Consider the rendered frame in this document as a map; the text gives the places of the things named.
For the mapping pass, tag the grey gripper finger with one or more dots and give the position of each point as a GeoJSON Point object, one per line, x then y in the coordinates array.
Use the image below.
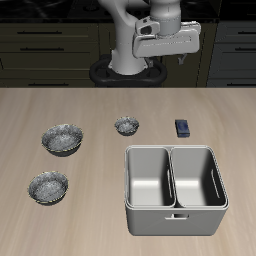
{"type": "Point", "coordinates": [182, 59]}
{"type": "Point", "coordinates": [150, 62]}

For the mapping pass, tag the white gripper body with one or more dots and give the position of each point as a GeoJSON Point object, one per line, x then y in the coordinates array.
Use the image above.
{"type": "Point", "coordinates": [166, 43]}

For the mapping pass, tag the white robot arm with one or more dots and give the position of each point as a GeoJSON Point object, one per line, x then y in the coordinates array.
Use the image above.
{"type": "Point", "coordinates": [124, 40]}

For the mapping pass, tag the small grey speckled bowl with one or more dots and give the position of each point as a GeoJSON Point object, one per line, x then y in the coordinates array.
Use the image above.
{"type": "Point", "coordinates": [127, 125]}

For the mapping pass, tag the dark blue cream cheese box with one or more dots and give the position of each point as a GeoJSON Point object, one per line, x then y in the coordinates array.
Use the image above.
{"type": "Point", "coordinates": [182, 128]}

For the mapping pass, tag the large grey speckled bowl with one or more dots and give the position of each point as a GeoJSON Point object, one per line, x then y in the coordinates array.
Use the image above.
{"type": "Point", "coordinates": [62, 139]}

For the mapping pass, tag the medium grey speckled bowl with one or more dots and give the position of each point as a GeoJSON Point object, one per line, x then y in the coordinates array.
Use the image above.
{"type": "Point", "coordinates": [48, 187]}

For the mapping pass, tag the dark kitchen cupboards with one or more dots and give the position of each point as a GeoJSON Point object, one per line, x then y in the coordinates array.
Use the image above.
{"type": "Point", "coordinates": [50, 50]}

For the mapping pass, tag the white two-bin basket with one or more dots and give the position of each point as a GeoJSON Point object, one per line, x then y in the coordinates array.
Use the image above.
{"type": "Point", "coordinates": [176, 190]}

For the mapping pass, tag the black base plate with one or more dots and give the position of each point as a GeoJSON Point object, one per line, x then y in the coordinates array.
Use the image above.
{"type": "Point", "coordinates": [103, 71]}

